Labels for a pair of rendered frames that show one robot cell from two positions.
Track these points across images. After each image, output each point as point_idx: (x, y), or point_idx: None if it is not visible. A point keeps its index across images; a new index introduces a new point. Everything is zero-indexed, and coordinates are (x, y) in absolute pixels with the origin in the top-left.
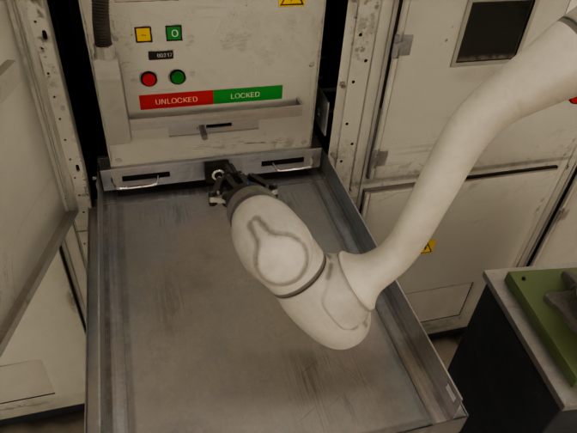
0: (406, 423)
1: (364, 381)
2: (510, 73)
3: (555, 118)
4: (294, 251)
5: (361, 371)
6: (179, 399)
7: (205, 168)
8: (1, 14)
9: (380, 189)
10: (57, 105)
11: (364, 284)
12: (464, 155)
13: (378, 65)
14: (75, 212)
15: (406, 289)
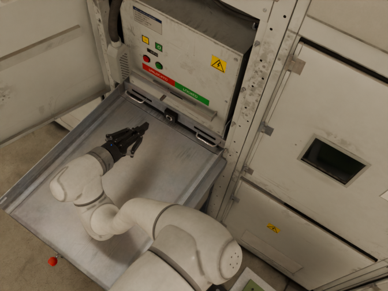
0: (102, 282)
1: (110, 254)
2: (141, 206)
3: (375, 235)
4: (60, 192)
5: (114, 250)
6: (53, 198)
7: (164, 111)
8: (80, 5)
9: (250, 183)
10: (103, 48)
11: (96, 224)
12: (122, 217)
13: (255, 128)
14: (107, 91)
15: (260, 237)
